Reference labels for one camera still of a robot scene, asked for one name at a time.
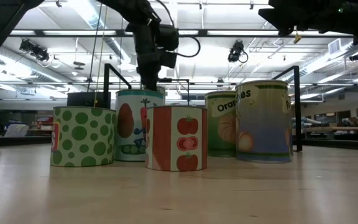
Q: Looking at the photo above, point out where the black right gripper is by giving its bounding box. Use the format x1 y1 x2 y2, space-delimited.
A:
258 0 354 37

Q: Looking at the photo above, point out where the white ceiling vent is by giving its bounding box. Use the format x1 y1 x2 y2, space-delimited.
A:
328 38 342 55

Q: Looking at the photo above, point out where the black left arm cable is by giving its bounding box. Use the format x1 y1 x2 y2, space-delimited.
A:
154 0 202 59

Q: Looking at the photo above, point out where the green polka dot can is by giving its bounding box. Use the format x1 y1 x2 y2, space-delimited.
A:
50 106 117 168

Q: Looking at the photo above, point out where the red striped tomato can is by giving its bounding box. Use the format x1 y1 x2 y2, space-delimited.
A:
145 105 208 172

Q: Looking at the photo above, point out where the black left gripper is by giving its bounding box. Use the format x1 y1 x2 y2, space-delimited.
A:
125 18 177 92

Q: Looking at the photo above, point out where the green oranges can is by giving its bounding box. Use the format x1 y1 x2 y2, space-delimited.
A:
204 90 237 158

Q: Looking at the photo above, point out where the wooden workbench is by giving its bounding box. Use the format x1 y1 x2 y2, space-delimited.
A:
301 126 358 133

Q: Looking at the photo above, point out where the black overhead beam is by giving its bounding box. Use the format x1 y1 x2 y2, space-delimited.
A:
7 29 354 39

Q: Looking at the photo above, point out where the black ceiling camera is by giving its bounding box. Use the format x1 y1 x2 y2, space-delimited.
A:
227 40 249 63
19 39 50 62

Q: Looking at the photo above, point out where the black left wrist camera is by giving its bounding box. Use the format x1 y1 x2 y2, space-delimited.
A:
157 24 180 52

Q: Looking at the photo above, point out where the white teal vegetables can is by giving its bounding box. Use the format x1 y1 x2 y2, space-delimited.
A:
114 89 166 162

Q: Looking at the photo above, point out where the blue peaches can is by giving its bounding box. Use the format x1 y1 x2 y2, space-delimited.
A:
234 79 293 164

